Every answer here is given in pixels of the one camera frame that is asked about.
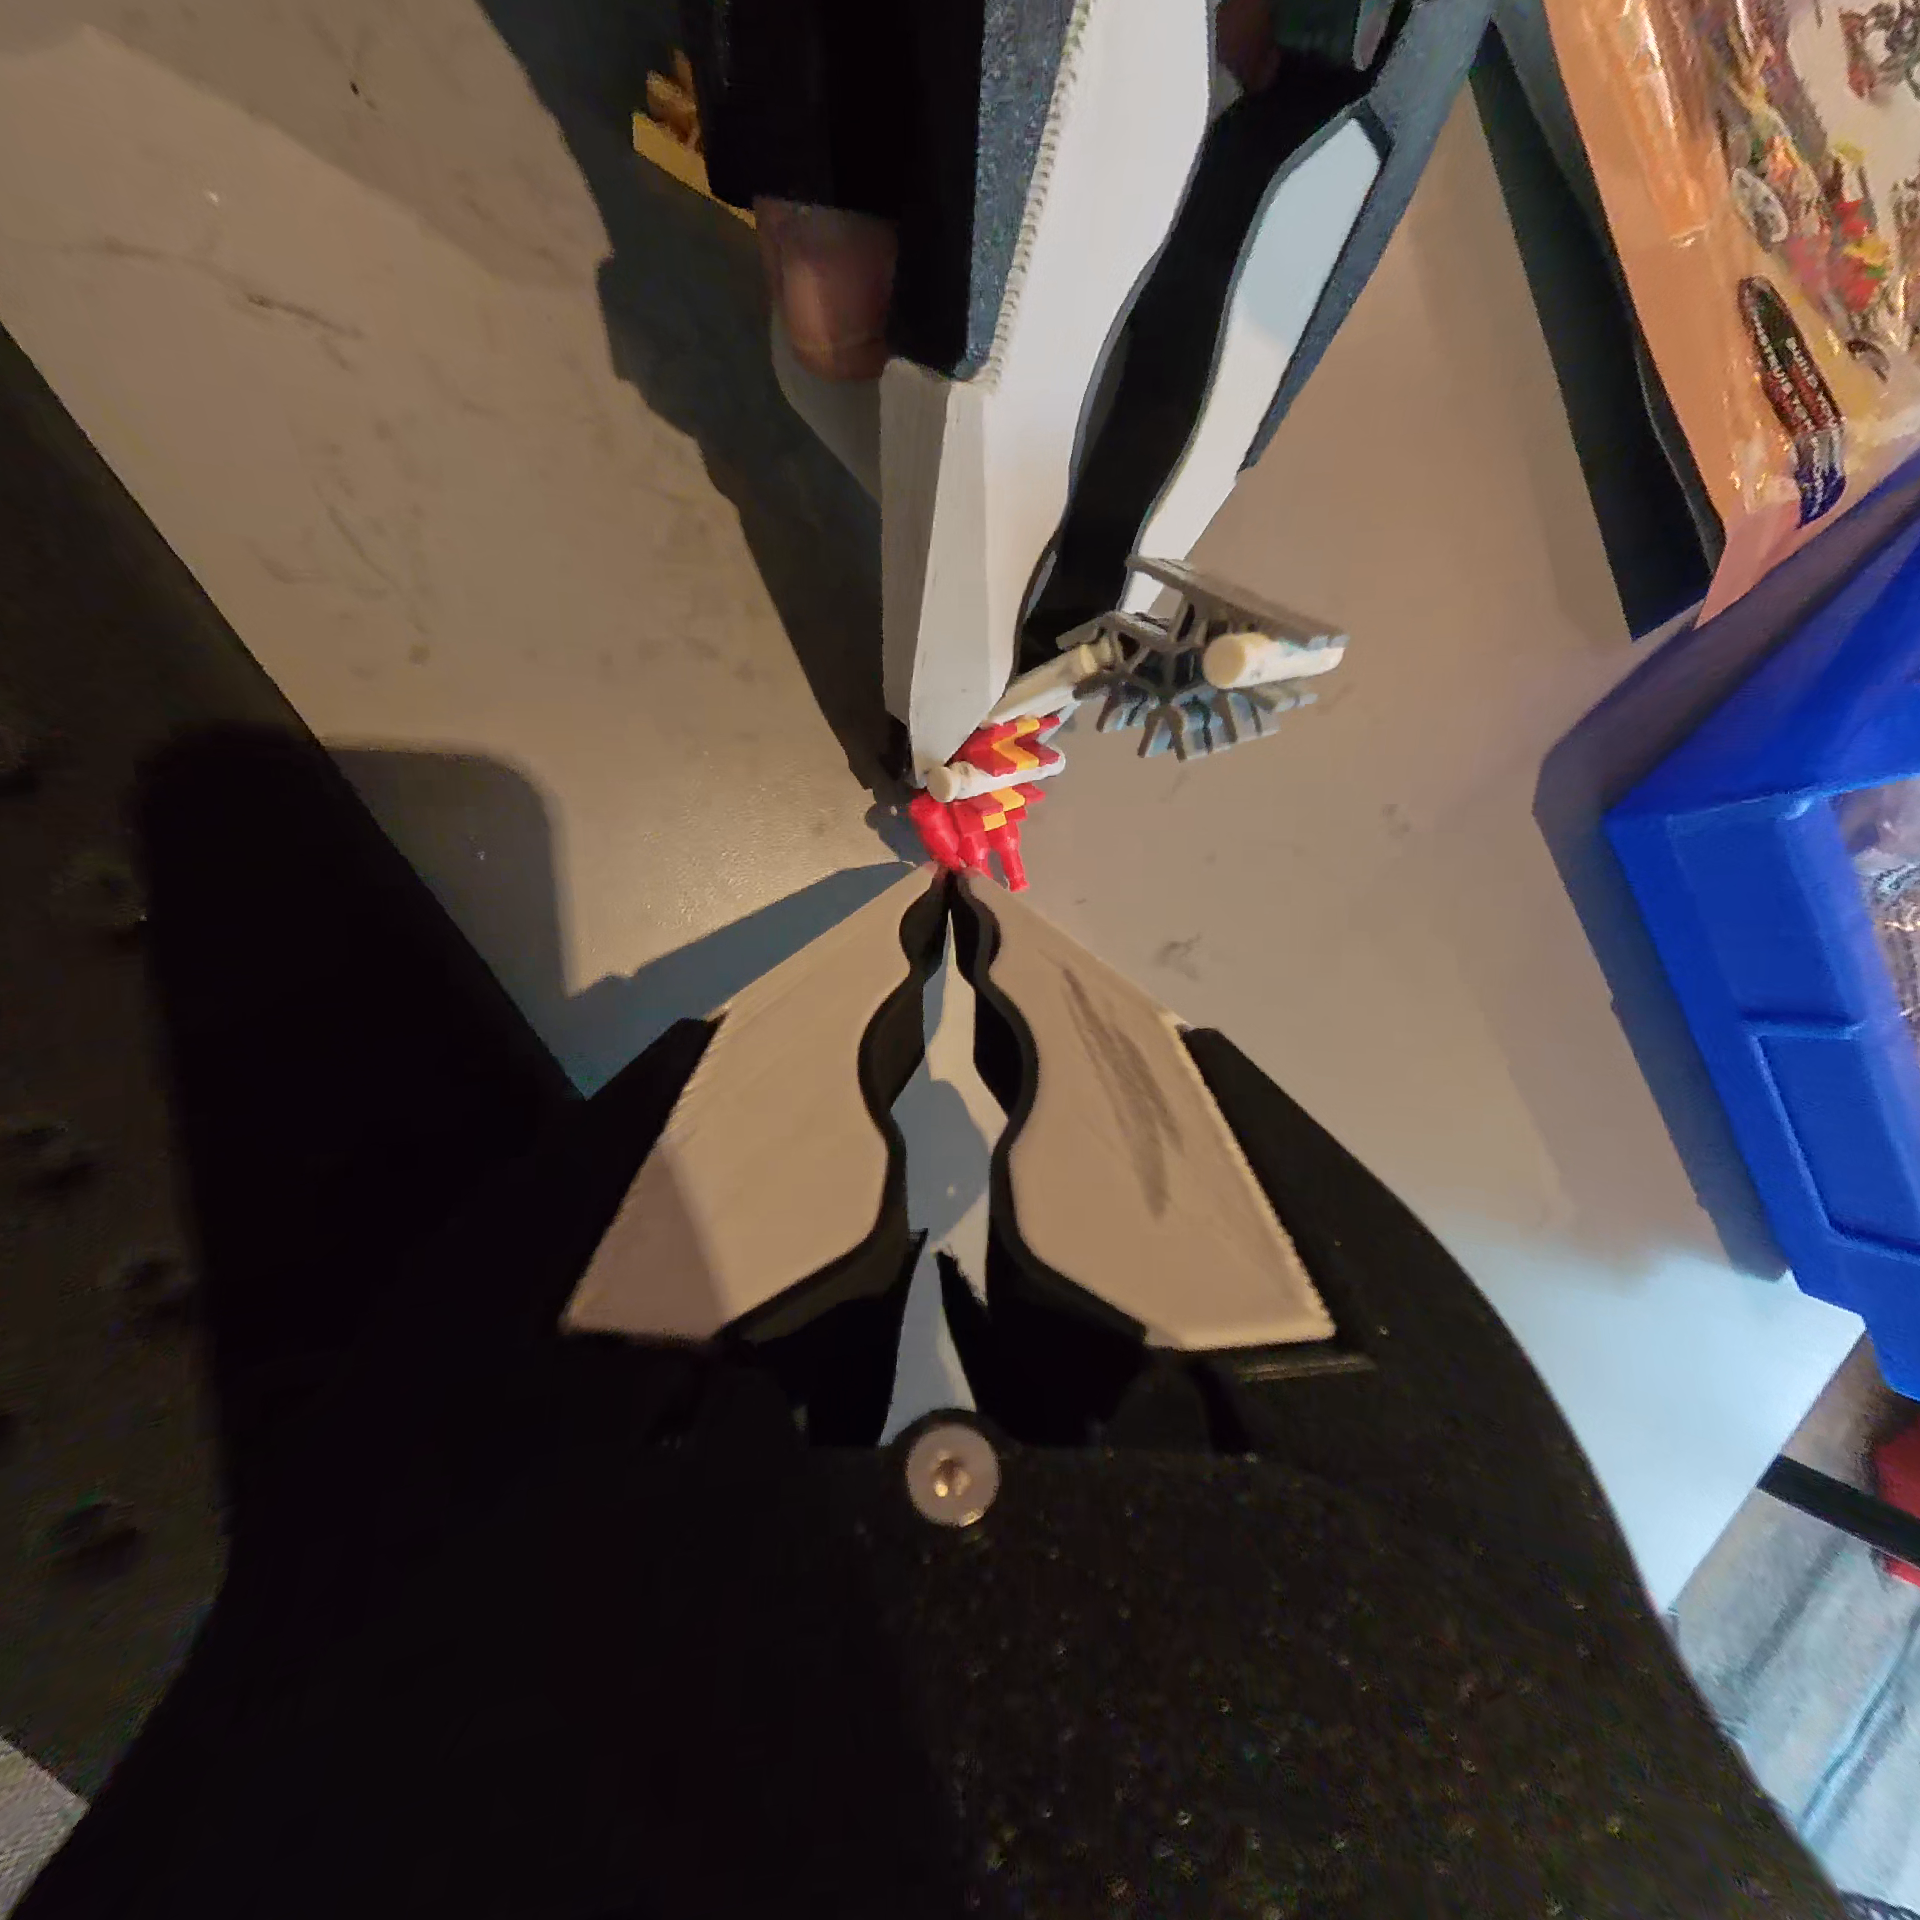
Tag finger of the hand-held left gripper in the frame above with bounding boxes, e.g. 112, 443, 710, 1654
873, 0, 1219, 790
1029, 90, 1393, 643

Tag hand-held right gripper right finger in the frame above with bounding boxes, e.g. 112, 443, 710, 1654
954, 874, 1339, 1356

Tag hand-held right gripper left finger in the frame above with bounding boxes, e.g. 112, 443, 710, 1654
559, 872, 954, 1343

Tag toy rod and connector assembly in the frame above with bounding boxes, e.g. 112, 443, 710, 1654
905, 550, 1351, 896

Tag person's left hand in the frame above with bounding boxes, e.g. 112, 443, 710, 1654
754, 191, 905, 379

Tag yellow toy connector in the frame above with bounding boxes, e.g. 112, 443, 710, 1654
629, 51, 754, 230

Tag dark flat board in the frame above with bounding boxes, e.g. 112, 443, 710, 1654
1470, 20, 1730, 643

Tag orange toy set bag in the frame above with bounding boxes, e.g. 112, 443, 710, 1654
1542, 0, 1920, 628

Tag blue bin with plastic bags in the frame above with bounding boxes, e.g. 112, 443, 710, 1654
1600, 456, 1920, 1402

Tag black perforated pad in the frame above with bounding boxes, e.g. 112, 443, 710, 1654
0, 321, 605, 1786

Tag clear plastic bags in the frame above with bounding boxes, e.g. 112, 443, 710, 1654
1829, 772, 1920, 1059

